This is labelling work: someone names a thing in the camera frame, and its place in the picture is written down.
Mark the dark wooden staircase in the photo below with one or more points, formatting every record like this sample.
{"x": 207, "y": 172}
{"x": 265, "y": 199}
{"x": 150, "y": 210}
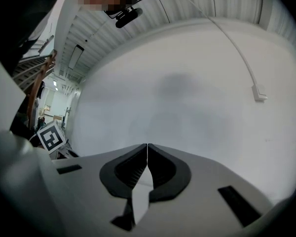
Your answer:
{"x": 39, "y": 88}

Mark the white wall conduit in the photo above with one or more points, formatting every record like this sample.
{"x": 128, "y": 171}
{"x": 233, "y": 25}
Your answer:
{"x": 232, "y": 38}

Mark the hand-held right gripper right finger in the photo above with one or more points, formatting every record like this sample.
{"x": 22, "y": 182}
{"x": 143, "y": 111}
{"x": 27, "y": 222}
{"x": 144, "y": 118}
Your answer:
{"x": 207, "y": 186}

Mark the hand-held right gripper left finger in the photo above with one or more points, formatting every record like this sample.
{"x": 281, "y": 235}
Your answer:
{"x": 88, "y": 181}

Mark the white wall socket box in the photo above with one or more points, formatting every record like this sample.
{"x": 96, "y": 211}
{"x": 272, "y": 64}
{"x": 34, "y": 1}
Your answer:
{"x": 259, "y": 92}

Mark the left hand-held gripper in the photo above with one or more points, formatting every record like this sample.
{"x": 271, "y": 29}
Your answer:
{"x": 50, "y": 137}

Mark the person's black-clothed torso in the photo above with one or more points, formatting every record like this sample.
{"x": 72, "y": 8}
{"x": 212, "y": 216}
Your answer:
{"x": 22, "y": 16}

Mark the black head camera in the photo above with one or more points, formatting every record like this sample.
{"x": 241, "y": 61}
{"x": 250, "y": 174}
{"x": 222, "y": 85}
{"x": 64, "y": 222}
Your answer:
{"x": 125, "y": 17}

